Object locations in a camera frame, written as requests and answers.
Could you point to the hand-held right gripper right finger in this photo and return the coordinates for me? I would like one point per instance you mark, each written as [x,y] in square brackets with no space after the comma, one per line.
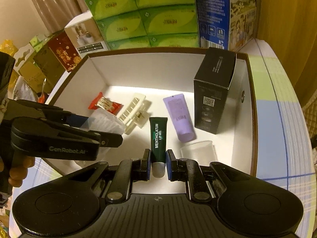
[169,164]

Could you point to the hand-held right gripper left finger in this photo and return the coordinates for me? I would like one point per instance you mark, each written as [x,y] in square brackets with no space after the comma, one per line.
[148,164]

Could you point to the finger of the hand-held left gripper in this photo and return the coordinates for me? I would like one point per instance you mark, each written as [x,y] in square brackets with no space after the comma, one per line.
[109,141]
[76,121]

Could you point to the green lip gel tube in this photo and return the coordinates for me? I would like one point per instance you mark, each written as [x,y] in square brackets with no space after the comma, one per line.
[159,138]

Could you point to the clear plastic cup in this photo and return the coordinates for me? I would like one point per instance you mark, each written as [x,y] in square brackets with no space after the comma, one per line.
[198,151]

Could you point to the cream hair clip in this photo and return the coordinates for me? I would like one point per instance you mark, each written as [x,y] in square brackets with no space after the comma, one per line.
[131,114]

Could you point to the purple cream tube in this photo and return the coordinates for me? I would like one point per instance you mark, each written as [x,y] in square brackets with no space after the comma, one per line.
[179,116]

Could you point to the brown cardboard box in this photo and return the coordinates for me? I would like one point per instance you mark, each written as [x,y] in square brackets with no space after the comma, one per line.
[148,72]

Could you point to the person's left hand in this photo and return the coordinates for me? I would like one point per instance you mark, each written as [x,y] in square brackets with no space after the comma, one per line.
[21,168]

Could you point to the red snack packet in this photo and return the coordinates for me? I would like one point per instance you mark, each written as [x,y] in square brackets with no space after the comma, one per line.
[104,104]

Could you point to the white plastic bag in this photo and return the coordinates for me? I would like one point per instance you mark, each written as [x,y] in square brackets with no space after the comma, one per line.
[23,90]

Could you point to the tan box with white top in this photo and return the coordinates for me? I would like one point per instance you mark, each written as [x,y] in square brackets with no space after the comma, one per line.
[29,74]

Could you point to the olive brown box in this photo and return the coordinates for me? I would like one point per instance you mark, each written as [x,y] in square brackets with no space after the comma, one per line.
[47,60]

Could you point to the red gift box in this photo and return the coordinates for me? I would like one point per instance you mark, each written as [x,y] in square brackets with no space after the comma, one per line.
[65,53]

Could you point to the tall black carton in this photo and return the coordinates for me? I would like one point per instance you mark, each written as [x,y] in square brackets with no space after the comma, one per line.
[213,91]

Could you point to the white printed box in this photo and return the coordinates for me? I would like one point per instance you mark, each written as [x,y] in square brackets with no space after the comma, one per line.
[84,36]

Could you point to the small green tissue packets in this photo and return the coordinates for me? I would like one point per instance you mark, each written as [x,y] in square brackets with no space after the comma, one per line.
[38,42]

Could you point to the yellow plastic bag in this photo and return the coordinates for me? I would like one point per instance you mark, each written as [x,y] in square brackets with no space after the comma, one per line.
[7,46]

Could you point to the brown curtain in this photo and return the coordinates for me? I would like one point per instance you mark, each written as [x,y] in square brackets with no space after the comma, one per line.
[54,2]

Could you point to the stack of green tissue packs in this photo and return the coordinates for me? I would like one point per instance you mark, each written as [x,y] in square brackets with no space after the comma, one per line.
[148,17]

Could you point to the chair with quilted cover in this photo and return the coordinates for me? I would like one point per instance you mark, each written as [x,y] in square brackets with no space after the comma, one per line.
[310,119]

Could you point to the blue milk carton box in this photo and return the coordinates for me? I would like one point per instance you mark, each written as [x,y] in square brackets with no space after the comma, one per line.
[213,12]

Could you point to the yellow curtain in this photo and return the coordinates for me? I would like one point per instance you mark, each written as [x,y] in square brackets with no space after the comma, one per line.
[287,29]

